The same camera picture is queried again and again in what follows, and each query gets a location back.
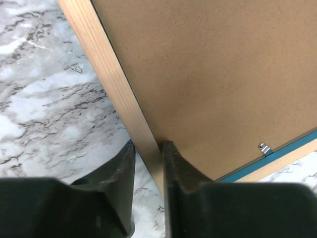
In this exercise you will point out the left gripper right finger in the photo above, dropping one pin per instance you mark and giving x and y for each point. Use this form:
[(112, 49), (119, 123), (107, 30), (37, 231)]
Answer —
[(198, 207)]

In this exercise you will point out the blue picture frame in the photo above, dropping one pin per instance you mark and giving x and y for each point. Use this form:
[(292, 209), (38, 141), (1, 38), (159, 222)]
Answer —
[(233, 83)]

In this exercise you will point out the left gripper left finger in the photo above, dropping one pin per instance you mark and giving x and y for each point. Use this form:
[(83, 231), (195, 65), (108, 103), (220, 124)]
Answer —
[(98, 205)]

